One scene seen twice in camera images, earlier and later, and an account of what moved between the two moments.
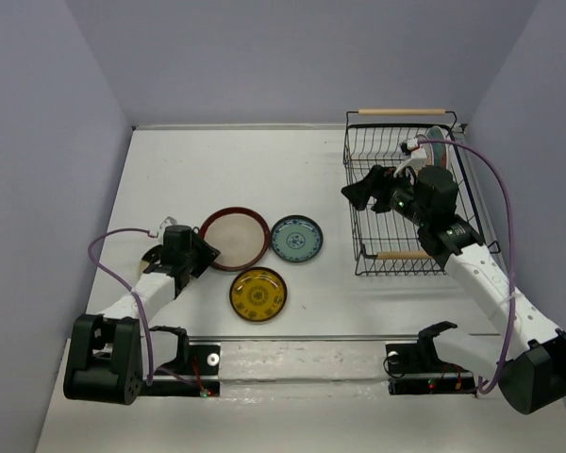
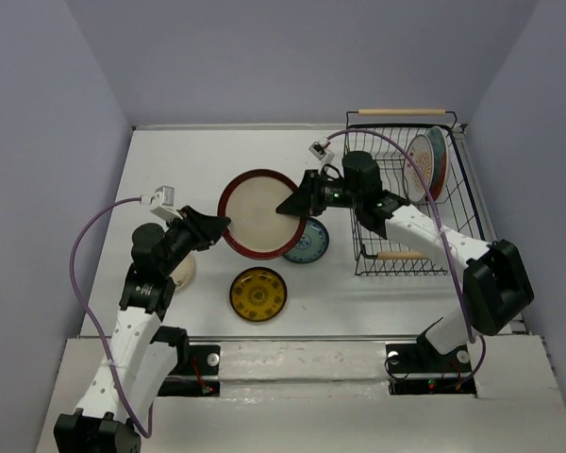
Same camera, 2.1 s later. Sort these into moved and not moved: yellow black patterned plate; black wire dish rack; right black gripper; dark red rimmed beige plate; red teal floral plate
Moved: right black gripper; dark red rimmed beige plate
Not moved: yellow black patterned plate; red teal floral plate; black wire dish rack
